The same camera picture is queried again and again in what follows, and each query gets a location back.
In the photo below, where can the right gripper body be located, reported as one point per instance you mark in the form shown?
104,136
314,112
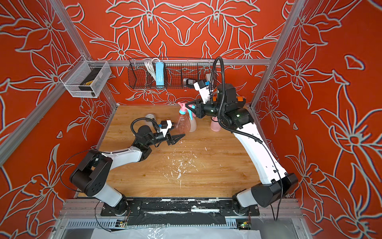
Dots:
196,109

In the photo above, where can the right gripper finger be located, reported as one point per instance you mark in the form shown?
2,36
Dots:
191,105
200,113

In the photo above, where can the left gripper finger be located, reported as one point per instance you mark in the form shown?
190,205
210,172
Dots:
169,126
173,139

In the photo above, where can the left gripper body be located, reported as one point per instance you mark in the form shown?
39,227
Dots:
166,137

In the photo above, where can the white spray bottle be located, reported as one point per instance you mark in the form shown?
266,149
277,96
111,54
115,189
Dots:
193,123

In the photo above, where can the pink blue spray nozzle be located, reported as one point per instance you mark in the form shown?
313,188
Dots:
183,110

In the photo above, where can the clear reddish spray bottle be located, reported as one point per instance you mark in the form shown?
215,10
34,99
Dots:
183,125

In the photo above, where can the pink spray bottle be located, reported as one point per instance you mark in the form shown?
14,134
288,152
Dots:
214,125

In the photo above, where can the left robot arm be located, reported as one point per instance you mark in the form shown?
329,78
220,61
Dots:
91,174

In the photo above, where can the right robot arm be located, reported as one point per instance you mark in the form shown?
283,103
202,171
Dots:
275,182

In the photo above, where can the black orange tool case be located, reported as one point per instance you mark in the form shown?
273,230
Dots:
241,100

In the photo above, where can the clear tape roll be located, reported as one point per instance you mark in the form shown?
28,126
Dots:
151,116

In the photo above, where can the black device with label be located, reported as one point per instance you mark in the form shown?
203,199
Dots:
189,83

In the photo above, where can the light blue box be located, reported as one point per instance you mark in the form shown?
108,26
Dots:
160,82

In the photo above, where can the black box in bin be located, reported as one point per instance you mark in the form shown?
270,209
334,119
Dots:
85,84

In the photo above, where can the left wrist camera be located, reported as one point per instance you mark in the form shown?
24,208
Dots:
163,125

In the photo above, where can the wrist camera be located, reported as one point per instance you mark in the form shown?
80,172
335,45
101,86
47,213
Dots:
203,87
163,125

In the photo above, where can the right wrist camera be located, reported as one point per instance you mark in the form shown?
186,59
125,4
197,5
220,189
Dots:
203,87

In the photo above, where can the black wire basket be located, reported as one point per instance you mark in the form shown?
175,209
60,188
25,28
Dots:
142,72

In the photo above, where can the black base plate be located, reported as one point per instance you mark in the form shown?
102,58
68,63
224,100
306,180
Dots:
183,212

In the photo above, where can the clear plastic wall bin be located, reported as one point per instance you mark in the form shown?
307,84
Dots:
82,80

